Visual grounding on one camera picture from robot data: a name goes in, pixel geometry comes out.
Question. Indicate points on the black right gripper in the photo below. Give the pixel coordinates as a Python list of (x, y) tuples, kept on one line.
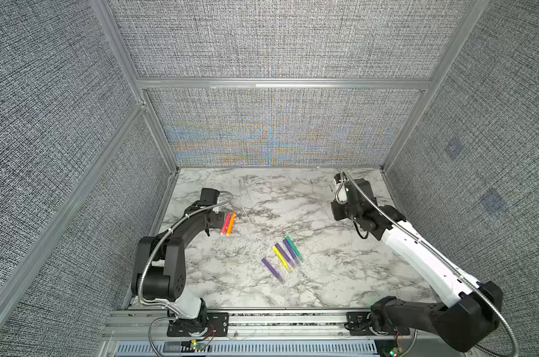
[(336, 210)]

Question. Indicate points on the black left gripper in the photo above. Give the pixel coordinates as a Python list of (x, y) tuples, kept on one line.
[(217, 222)]

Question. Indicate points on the pink highlighter pen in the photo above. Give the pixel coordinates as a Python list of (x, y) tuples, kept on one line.
[(226, 223)]

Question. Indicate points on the orange highlighter pen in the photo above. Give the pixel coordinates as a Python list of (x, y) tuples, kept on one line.
[(231, 224)]

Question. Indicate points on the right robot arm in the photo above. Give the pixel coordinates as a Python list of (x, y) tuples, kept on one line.
[(467, 309)]

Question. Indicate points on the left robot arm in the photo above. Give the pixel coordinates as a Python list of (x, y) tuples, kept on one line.
[(159, 276)]

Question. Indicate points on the green highlighter pen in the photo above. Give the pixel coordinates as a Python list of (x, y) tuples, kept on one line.
[(293, 250)]

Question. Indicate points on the violet highlighter pen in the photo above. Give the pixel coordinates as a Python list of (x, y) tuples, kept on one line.
[(284, 255)]

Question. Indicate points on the yellow highlighter pen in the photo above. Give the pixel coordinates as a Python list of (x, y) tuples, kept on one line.
[(282, 259)]

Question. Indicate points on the purple highlighter pen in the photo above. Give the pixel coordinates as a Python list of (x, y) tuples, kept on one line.
[(272, 270)]

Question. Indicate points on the aluminium horizontal back bar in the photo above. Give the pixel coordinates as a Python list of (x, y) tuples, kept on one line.
[(279, 83)]

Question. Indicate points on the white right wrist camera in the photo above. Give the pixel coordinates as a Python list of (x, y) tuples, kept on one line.
[(340, 196)]

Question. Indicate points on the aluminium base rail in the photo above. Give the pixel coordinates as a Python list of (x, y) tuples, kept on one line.
[(244, 324)]

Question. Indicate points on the grey slotted cable duct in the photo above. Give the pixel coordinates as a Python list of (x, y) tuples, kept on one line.
[(273, 348)]

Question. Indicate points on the aluminium left wall bar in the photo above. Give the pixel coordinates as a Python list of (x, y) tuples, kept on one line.
[(25, 272)]

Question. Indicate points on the aluminium corner frame post left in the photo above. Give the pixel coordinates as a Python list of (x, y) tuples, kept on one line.
[(111, 31)]

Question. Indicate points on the aluminium corner frame post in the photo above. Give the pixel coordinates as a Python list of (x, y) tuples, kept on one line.
[(111, 31), (471, 16)]

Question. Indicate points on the aluminium corner frame post right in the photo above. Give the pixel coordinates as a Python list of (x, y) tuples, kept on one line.
[(471, 16)]

